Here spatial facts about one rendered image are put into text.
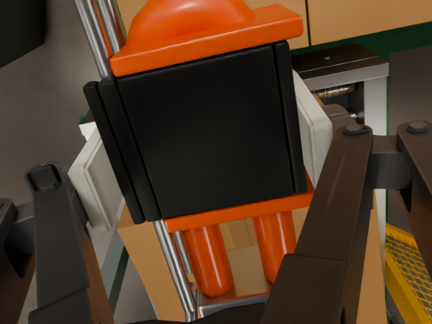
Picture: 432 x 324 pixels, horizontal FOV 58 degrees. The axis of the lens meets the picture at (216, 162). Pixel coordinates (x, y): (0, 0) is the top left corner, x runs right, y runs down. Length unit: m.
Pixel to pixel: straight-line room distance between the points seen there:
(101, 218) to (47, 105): 1.50
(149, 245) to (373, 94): 0.60
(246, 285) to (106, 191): 0.11
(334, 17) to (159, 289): 0.67
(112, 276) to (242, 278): 1.13
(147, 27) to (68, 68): 1.41
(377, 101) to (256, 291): 0.79
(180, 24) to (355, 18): 0.81
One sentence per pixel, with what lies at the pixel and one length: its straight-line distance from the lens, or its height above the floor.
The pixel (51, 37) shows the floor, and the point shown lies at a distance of 1.56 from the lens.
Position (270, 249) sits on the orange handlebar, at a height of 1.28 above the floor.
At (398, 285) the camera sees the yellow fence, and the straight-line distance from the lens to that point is 1.43.
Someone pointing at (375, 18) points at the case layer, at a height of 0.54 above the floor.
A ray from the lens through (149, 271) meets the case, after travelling 0.68.
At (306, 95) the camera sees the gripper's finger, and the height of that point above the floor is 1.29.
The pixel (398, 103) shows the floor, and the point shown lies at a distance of 1.70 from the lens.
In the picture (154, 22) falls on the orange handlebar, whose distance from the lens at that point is 0.17.
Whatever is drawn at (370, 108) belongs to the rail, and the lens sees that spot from 0.97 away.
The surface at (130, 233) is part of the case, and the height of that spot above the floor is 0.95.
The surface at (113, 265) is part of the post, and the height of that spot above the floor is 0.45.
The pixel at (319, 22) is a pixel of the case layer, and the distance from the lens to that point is 0.94.
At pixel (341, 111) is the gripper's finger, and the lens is 0.17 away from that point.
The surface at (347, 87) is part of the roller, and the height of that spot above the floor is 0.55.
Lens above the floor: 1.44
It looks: 62 degrees down
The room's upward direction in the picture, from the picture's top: 178 degrees clockwise
